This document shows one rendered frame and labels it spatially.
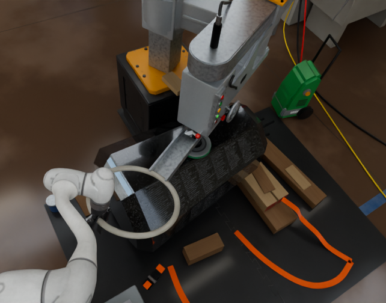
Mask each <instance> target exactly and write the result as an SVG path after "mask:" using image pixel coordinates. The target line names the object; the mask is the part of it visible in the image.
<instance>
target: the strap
mask: <svg viewBox="0 0 386 303"><path fill-rule="evenodd" d="M281 201H282V202H283V203H285V204H286V205H288V206H289V207H290V208H292V209H293V210H294V211H295V212H296V213H297V214H298V216H299V219H300V221H301V222H302V223H303V224H304V225H305V226H306V227H307V228H309V229H310V230H311V231H312V232H313V233H314V234H315V235H316V236H317V237H318V238H319V240H320V241H321V242H322V244H323V245H324V246H325V247H326V248H327V249H328V250H330V251H331V252H332V253H334V254H335V255H337V256H339V257H340V258H342V259H343V260H345V261H347V264H346V265H345V267H344V268H343V270H342V271H341V273H340V274H339V275H338V276H337V277H335V278H333V279H331V280H329V281H326V282H322V283H312V282H308V281H304V280H301V279H299V278H296V277H294V276H293V275H290V274H289V273H287V272H286V271H284V270H282V269H281V268H279V267H278V266H277V265H275V264H274V263H272V262H271V261H270V260H268V259H267V258H266V257H265V256H264V255H262V254H261V253H260V252H259V251H258V250H256V249H255V248H254V247H253V246H252V245H251V243H250V242H249V241H248V240H247V239H246V238H245V237H244V236H243V235H242V234H241V233H240V232H239V231H238V230H237V231H236V232H235V233H234V234H235V235H236V236H237V237H238V238H239V239H240V240H241V241H242V242H243V243H244V244H245V246H246V247H247V248H248V249H249V250H250V251H251V252H252V253H253V254H254V255H255V256H257V257H258V258H259V259H260V260H261V261H262V262H263V263H265V264H266V265H268V266H269V267H270V268H271V269H273V270H274V271H276V272H278V273H279V274H280V275H282V276H283V277H285V278H287V279H288V280H290V281H293V282H294V283H296V284H299V285H301V286H304V287H309V288H312V289H323V288H327V287H331V286H334V285H336V284H338V283H339V282H341V281H342V280H343V279H344V278H345V277H346V276H347V274H348V272H349V271H350V269H351V267H352V265H353V264H354V263H353V262H352V259H351V258H350V257H348V256H346V255H344V254H343V253H341V252H340V251H338V250H336V249H335V248H333V247H332V246H331V245H330V244H328V243H327V241H326V240H325V239H324V238H323V237H322V235H321V234H320V233H319V232H318V231H317V230H316V229H315V228H314V227H313V226H312V225H311V224H310V223H309V222H308V221H307V220H306V219H305V218H304V217H303V216H302V215H301V213H300V210H299V208H298V207H297V206H295V205H294V204H293V203H292V202H290V201H289V200H288V199H286V198H284V197H283V199H282V200H281ZM167 268H168V270H169V273H170V275H171V279H172V281H173V284H174V286H175V289H176V291H177V293H178V295H179V297H180V299H181V301H182V302H183V303H190V302H189V301H188V299H187V297H186V295H185V294H184V292H183V290H182V287H181V285H180V283H179V280H178V277H177V275H176V272H175V270H174V267H173V265H172V266H169V267H167Z"/></svg>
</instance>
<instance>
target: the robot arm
mask: <svg viewBox="0 0 386 303"><path fill-rule="evenodd" d="M43 184H44V186H45V187H46V188H47V189H48V190H49V191H52V193H53V194H54V196H55V205H56V207H57V209H58V211H59V213H60V214H61V216H62V217H63V218H64V220H65V222H66V223H67V225H68V226H69V227H70V229H71V230H72V232H73V233H74V235H75V237H76V239H77V241H78V245H77V247H76V249H75V251H74V253H73V255H72V256H71V258H70V260H69V262H68V263H67V266H66V267H65V268H61V269H55V270H42V269H23V270H15V271H7V272H3V273H1V274H0V303H90V302H91V300H92V298H93V294H94V290H95V287H96V281H97V243H96V238H95V235H94V230H93V228H94V226H95V223H96V222H97V220H98V218H102V219H103V220H104V221H105V222H108V218H109V213H110V211H111V208H110V207H109V204H110V201H111V197H112V195H113V193H114V188H115V177H114V173H113V172H112V171H111V170H110V169H109V168H105V167H101V168H99V169H97V170H95V172H93V173H85V172H82V171H78V170H73V169H68V168H54V169H51V170H49V171H48V172H47V173H46V174H45V175H44V179H43ZM77 195H82V196H85V197H88V198H90V206H91V213H90V216H89V217H85V219H84V218H83V217H82V216H81V215H80V214H79V212H78V211H77V210H76V209H75V208H74V207H73V205H72V204H71V202H70V200H72V199H74V198H75V197H76V196H77Z"/></svg>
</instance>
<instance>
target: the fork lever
mask: <svg viewBox="0 0 386 303"><path fill-rule="evenodd" d="M187 129H188V127H187V126H184V127H183V128H182V130H181V131H180V132H179V133H178V134H177V136H176V137H175V138H174V139H173V140H172V142H171V143H170V144H169V146H168V147H167V148H166V149H165V150H164V151H163V153H162V154H161V155H160V156H159V157H158V159H157V160H156V161H155V163H154V164H153V165H152V166H151V167H150V169H149V172H150V171H155V172H157V173H158V174H160V175H162V176H163V177H164V178H165V181H167V180H168V181H169V180H170V178H172V176H173V175H174V173H175V172H176V171H177V170H178V168H179V167H180V166H181V164H182V163H183V162H184V160H185V159H186V158H187V157H188V155H189V154H190V152H191V151H192V150H193V149H194V147H195V146H196V145H197V144H198V142H199V141H200V140H201V138H202V137H203V135H201V137H200V138H199V139H193V138H192V137H190V136H188V135H187V134H185V131H186V130H187Z"/></svg>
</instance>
